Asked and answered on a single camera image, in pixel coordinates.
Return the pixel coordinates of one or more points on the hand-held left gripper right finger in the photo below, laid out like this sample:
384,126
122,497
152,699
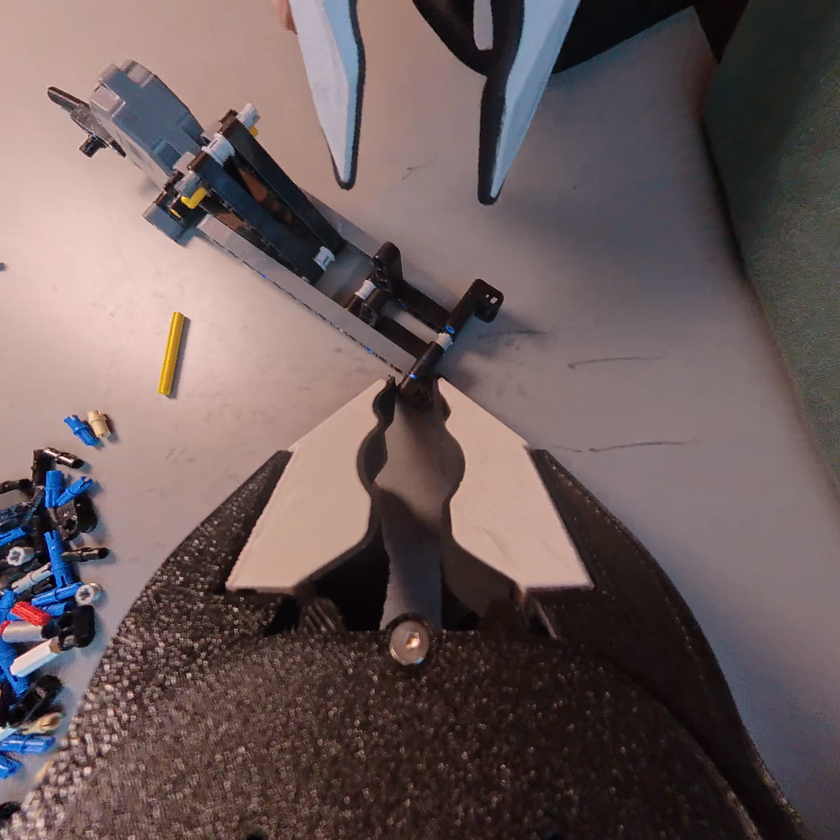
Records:
519,525

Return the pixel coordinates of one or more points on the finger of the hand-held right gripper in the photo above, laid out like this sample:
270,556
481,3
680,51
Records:
538,53
328,66

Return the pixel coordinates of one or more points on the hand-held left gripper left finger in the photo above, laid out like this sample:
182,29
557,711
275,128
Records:
295,525

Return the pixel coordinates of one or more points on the grey and black brick chassis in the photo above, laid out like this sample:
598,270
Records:
250,184

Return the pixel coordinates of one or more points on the yellow axle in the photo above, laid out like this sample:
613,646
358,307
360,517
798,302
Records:
172,355

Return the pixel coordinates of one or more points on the pile of small building pieces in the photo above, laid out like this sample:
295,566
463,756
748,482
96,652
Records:
40,591

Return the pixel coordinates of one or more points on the grey desk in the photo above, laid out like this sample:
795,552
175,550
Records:
630,394

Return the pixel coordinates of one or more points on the small tan pin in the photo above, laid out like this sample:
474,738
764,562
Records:
101,424

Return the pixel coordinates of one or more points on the small blue pin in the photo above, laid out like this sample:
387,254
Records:
80,431

